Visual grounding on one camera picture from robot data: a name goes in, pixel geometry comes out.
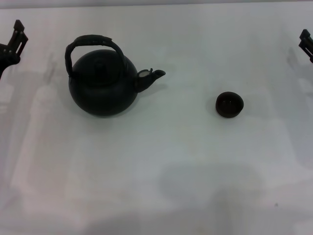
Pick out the black round teapot with handle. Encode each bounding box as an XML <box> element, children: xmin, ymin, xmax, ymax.
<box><xmin>65</xmin><ymin>34</ymin><xmax>166</xmax><ymax>118</ymax></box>

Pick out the small dark brown teacup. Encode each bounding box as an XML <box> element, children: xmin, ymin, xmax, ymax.
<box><xmin>215</xmin><ymin>91</ymin><xmax>245</xmax><ymax>118</ymax></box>

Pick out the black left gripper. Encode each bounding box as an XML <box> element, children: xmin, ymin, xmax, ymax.
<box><xmin>0</xmin><ymin>19</ymin><xmax>30</xmax><ymax>79</ymax></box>

